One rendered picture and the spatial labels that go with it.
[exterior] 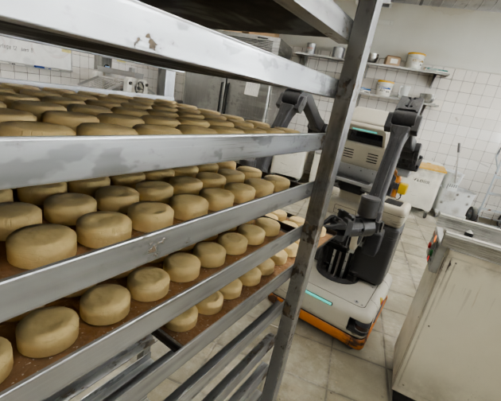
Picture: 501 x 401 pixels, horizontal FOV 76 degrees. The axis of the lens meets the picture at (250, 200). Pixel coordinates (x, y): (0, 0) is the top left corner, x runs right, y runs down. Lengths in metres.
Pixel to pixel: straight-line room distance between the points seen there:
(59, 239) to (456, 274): 1.45
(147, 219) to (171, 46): 0.17
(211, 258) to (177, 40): 0.30
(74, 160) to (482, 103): 5.74
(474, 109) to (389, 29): 1.71
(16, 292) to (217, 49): 0.24
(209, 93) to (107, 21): 4.98
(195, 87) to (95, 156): 5.09
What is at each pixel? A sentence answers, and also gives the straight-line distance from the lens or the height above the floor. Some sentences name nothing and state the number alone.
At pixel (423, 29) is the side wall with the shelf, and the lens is 5.77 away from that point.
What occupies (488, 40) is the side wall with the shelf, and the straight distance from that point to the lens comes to 5.90.
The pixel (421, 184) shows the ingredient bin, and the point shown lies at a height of 0.47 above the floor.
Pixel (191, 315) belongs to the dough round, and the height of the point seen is 0.97.
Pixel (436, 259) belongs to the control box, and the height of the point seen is 0.76.
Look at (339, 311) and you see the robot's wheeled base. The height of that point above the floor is 0.23.
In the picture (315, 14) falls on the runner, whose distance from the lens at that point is 0.48.
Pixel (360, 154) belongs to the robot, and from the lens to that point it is 1.74.
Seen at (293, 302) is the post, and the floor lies 0.89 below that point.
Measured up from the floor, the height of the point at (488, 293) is 0.71.
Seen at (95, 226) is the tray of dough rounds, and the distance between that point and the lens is 0.33.
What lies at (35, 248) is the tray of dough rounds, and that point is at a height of 1.15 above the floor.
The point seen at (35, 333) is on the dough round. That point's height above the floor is 1.06.
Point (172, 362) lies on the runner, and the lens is 0.45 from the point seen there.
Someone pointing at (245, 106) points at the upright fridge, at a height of 1.07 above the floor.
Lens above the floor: 1.29
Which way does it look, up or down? 19 degrees down
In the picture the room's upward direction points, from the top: 10 degrees clockwise
